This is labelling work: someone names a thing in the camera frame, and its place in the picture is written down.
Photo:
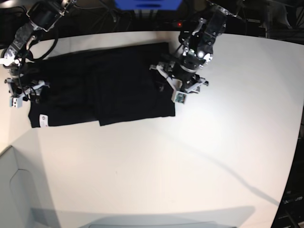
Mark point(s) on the white box at table corner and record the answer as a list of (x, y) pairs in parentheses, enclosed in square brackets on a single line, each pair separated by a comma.
[(25, 199)]

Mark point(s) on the black T-shirt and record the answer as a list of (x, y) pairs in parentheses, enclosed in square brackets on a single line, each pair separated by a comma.
[(107, 86)]

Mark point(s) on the black power strip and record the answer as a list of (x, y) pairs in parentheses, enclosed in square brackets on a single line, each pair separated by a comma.
[(177, 24)]

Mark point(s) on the black equipment at right edge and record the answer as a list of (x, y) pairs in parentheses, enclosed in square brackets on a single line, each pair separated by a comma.
[(290, 213)]

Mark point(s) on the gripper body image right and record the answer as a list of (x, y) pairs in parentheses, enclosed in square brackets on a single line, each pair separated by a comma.
[(183, 70)]

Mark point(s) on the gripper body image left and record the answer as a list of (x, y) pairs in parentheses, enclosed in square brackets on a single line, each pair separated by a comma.
[(19, 78)]

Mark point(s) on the blue plastic bin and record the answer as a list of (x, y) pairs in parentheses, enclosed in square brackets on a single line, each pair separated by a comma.
[(148, 4)]

